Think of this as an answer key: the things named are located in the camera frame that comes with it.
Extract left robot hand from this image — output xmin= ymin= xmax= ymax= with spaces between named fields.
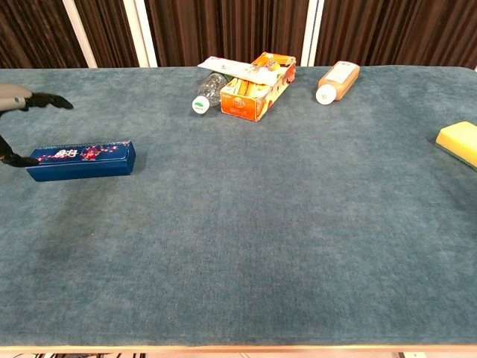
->
xmin=0 ymin=83 xmax=75 ymax=168

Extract blue glasses case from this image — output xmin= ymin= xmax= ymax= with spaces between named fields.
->
xmin=25 ymin=139 xmax=136 ymax=183

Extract clear plastic bottle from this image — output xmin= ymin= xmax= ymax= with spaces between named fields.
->
xmin=191 ymin=72 xmax=234 ymax=115

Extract dark brown pleated curtain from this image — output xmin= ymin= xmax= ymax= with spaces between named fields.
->
xmin=0 ymin=0 xmax=477 ymax=70

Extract white toothpaste box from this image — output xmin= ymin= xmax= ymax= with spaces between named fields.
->
xmin=197 ymin=56 xmax=279 ymax=87

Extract orange carton box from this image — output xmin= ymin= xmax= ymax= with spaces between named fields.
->
xmin=219 ymin=51 xmax=297 ymax=123

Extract teal table cloth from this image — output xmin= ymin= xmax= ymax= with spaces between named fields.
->
xmin=0 ymin=65 xmax=477 ymax=348

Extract brown bottle white cap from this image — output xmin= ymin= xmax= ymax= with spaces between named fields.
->
xmin=315 ymin=60 xmax=361 ymax=106

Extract yellow sponge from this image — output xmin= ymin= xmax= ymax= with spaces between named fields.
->
xmin=435 ymin=121 xmax=477 ymax=171

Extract white frame post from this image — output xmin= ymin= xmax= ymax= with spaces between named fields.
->
xmin=300 ymin=0 xmax=325 ymax=67
xmin=62 ymin=0 xmax=98 ymax=69
xmin=122 ymin=0 xmax=159 ymax=69

